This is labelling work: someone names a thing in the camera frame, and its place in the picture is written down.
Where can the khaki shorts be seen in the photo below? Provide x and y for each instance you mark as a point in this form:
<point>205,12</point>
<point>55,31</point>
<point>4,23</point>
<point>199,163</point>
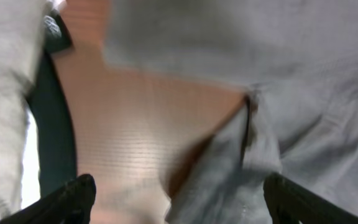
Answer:
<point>21,42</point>

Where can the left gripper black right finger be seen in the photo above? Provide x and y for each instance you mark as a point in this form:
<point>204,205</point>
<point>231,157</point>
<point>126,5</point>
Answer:
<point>290,203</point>

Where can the grey shorts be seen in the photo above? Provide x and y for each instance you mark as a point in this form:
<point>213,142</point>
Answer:
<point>297,61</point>

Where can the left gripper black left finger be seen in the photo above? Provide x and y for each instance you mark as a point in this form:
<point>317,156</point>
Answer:
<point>71,203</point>

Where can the white garment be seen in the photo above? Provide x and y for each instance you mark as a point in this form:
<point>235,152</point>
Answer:
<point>30,191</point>

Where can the dark teal garment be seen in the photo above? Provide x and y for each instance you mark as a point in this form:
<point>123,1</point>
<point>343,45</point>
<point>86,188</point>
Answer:
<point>48,104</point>

